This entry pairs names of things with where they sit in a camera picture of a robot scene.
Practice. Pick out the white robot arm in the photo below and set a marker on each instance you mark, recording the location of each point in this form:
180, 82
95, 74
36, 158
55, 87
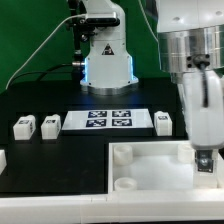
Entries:
190, 37

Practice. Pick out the white square tabletop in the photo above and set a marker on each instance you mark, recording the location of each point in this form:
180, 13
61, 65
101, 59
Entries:
159, 166

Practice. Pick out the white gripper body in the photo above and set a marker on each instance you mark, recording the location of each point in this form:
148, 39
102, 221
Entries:
204, 124

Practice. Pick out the white sheet with fiducial tags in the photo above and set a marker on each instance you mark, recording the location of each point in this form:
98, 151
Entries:
107, 119

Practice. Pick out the white front obstacle rail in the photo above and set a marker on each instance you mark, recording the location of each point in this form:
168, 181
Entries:
146, 206

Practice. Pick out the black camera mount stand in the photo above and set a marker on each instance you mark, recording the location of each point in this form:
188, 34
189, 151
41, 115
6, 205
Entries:
81, 33

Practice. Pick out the white left obstacle block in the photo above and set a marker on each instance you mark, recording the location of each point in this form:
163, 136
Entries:
3, 162

